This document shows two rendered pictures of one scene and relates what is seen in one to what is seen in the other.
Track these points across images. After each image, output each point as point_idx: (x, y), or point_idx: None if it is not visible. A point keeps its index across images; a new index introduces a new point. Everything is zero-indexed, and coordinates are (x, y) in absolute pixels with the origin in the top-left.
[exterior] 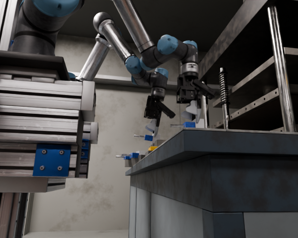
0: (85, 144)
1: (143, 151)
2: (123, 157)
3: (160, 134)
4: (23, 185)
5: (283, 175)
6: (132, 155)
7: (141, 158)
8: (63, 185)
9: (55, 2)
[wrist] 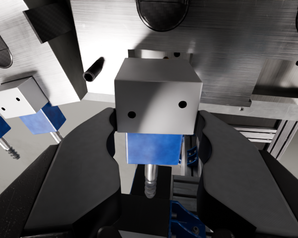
0: (170, 234)
1: (25, 92)
2: (3, 136)
3: (202, 84)
4: None
5: None
6: (62, 124)
7: (86, 92)
8: (191, 180)
9: None
